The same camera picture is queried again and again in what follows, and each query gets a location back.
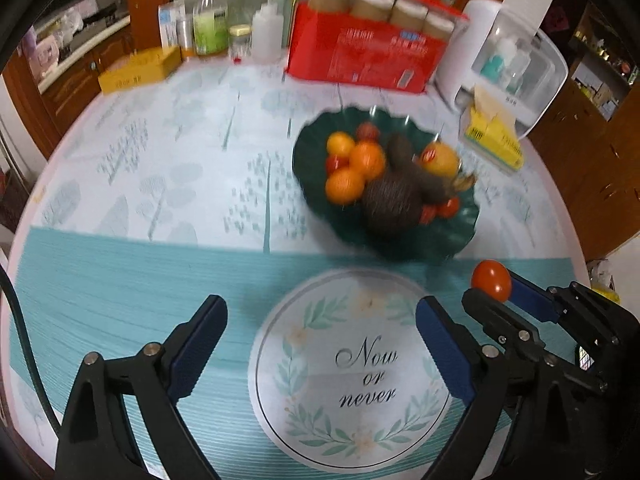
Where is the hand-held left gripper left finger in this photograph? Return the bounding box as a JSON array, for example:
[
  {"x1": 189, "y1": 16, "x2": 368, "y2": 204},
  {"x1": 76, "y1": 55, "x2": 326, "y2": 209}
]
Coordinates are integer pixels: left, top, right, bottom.
[{"x1": 55, "y1": 294, "x2": 229, "y2": 480}]

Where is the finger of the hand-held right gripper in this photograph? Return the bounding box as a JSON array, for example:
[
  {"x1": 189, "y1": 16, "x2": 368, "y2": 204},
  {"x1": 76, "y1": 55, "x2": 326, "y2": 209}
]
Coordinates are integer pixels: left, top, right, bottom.
[
  {"x1": 509, "y1": 270, "x2": 563, "y2": 323},
  {"x1": 462, "y1": 287, "x2": 546, "y2": 361}
]

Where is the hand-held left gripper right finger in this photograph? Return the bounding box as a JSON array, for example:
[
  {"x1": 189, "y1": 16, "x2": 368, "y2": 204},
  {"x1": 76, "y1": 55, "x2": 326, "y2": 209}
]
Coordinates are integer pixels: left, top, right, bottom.
[{"x1": 416, "y1": 296, "x2": 586, "y2": 480}]

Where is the white floral round plate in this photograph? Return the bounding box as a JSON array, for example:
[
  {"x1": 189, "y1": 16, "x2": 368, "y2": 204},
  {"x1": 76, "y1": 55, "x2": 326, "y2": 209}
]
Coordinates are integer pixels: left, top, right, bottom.
[{"x1": 248, "y1": 267, "x2": 453, "y2": 463}]

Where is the large orange with sticker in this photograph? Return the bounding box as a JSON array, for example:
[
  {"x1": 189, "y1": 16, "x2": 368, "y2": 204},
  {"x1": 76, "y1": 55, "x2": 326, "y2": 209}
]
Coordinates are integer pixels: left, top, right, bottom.
[{"x1": 419, "y1": 142, "x2": 461, "y2": 177}]

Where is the dark brown overripe banana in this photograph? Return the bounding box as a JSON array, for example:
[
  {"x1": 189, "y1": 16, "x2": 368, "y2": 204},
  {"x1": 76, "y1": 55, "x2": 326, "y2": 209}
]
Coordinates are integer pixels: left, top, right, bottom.
[{"x1": 387, "y1": 132, "x2": 476, "y2": 206}]

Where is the dark green scalloped plate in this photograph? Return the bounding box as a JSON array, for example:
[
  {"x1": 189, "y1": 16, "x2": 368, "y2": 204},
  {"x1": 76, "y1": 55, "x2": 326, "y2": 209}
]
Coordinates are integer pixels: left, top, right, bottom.
[{"x1": 291, "y1": 105, "x2": 481, "y2": 263}]

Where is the small yellow orange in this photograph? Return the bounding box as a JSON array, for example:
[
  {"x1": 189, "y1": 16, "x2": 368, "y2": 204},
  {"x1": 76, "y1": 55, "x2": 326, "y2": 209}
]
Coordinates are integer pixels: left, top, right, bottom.
[{"x1": 326, "y1": 131, "x2": 357, "y2": 158}]

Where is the wooden sideboard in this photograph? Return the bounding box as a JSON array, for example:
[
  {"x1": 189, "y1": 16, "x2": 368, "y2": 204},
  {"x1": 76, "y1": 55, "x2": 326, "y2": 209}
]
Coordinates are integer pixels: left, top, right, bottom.
[{"x1": 525, "y1": 5, "x2": 640, "y2": 261}]

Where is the dark brown avocado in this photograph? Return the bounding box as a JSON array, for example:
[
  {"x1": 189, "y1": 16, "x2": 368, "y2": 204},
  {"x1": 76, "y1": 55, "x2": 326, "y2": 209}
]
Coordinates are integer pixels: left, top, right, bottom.
[{"x1": 361, "y1": 170, "x2": 426, "y2": 238}]

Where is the yellow tissue pack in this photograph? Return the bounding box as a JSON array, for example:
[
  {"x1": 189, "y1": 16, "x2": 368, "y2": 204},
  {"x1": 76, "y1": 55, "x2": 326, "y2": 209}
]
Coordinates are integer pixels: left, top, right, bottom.
[{"x1": 459, "y1": 85, "x2": 526, "y2": 171}]

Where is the teal small bottle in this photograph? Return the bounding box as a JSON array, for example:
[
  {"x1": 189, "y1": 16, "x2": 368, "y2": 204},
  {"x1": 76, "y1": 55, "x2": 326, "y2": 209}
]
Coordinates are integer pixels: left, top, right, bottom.
[{"x1": 480, "y1": 52, "x2": 506, "y2": 77}]

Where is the white plastic storage box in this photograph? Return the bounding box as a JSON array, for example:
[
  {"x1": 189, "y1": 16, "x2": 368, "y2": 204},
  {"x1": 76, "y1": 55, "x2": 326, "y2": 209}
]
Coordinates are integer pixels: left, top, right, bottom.
[{"x1": 434, "y1": 0, "x2": 570, "y2": 138}]

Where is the yellow cardboard box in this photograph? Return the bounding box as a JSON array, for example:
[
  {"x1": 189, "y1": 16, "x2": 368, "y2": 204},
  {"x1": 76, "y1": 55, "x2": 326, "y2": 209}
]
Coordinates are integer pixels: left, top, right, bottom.
[{"x1": 97, "y1": 46, "x2": 182, "y2": 95}]

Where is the wooden cabinet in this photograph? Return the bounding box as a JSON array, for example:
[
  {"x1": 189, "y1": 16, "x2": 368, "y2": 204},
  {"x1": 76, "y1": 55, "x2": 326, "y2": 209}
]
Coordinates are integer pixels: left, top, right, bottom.
[{"x1": 0, "y1": 7, "x2": 136, "y2": 161}]

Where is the red gift box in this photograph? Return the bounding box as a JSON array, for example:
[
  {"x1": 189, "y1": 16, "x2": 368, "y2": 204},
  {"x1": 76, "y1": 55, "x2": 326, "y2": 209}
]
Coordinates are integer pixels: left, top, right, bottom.
[{"x1": 284, "y1": 0, "x2": 471, "y2": 93}]

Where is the small glass jar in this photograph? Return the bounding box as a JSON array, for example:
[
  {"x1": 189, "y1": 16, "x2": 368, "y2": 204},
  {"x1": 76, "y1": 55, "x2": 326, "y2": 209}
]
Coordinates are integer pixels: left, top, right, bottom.
[{"x1": 228, "y1": 25, "x2": 252, "y2": 64}]

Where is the small clear plastic bottle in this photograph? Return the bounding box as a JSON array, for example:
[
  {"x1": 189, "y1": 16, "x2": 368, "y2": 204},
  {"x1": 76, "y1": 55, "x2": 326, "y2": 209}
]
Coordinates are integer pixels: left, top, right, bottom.
[{"x1": 177, "y1": 15, "x2": 197, "y2": 61}]

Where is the white squeeze bottle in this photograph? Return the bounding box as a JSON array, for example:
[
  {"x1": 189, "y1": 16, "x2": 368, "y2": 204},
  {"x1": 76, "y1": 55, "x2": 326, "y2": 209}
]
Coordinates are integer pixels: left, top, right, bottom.
[{"x1": 250, "y1": 2, "x2": 286, "y2": 63}]

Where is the green label plastic bottle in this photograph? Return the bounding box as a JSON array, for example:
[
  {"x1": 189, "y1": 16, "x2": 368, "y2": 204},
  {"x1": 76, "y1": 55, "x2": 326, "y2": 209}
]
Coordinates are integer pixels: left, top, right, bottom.
[{"x1": 192, "y1": 0, "x2": 230, "y2": 57}]

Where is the white blue carton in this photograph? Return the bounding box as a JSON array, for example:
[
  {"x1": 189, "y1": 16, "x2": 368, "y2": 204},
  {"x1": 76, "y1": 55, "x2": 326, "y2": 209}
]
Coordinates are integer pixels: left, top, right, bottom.
[{"x1": 158, "y1": 1, "x2": 187, "y2": 51}]

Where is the black cable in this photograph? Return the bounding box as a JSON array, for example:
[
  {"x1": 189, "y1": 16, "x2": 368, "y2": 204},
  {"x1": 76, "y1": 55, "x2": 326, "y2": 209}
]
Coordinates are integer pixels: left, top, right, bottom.
[{"x1": 0, "y1": 262, "x2": 63, "y2": 426}]

